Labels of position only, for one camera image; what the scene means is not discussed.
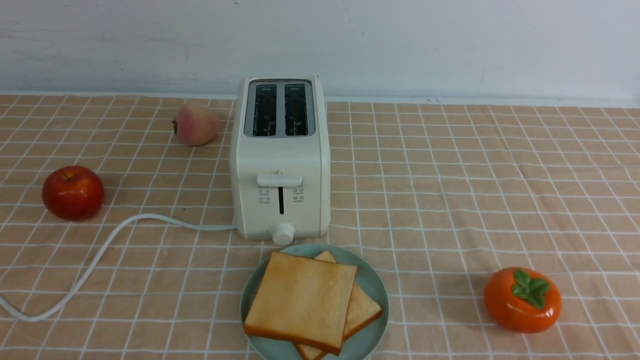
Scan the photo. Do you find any pink peach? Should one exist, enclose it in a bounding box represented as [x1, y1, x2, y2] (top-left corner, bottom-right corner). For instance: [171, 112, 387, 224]
[172, 103, 222, 147]

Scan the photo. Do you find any toast slice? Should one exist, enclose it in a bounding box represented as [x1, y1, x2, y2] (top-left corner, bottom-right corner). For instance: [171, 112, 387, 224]
[243, 251, 358, 355]
[293, 281, 383, 360]

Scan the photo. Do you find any white power cable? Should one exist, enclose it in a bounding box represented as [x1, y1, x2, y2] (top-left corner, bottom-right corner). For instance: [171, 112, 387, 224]
[0, 213, 237, 321]

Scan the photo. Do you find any white toaster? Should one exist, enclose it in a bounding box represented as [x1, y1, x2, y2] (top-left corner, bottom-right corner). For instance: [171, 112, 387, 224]
[229, 76, 331, 246]

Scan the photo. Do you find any light blue plate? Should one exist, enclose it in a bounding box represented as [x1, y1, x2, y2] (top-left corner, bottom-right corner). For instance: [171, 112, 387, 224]
[240, 243, 389, 360]

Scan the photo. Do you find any red apple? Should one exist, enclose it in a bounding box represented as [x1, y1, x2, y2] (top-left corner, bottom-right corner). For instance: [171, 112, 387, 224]
[41, 165, 105, 223]

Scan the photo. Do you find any orange persimmon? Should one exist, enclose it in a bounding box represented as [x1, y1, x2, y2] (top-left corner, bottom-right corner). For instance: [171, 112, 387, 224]
[483, 267, 563, 334]

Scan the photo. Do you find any checkered beige tablecloth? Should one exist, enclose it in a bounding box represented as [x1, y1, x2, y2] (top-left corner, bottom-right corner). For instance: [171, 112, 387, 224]
[0, 95, 640, 360]

